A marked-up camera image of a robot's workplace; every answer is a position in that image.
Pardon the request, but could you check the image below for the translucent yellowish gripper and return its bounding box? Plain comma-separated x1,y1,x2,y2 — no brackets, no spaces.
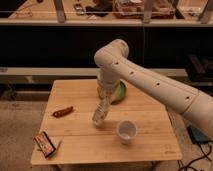
97,85,117,102

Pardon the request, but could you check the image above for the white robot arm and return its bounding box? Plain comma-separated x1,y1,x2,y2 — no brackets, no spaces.
94,39,213,139

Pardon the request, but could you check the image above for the green bowl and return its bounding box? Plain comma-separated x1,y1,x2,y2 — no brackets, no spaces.
110,81,127,104

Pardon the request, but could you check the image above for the brown sausage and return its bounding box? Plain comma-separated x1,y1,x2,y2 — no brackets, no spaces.
52,106,74,118

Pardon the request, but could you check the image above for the white paper cup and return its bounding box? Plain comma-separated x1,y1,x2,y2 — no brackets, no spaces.
116,120,137,145

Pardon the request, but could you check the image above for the wooden table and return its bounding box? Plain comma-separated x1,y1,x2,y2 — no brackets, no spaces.
31,79,182,165

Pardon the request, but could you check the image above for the orange snack packet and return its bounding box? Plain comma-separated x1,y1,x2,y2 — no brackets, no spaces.
34,131,60,158

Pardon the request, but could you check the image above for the black power adapter box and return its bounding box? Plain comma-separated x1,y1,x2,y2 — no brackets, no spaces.
187,125,210,144

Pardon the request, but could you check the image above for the metal shelf rail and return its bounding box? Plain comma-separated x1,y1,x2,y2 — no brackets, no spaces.
0,67,187,77

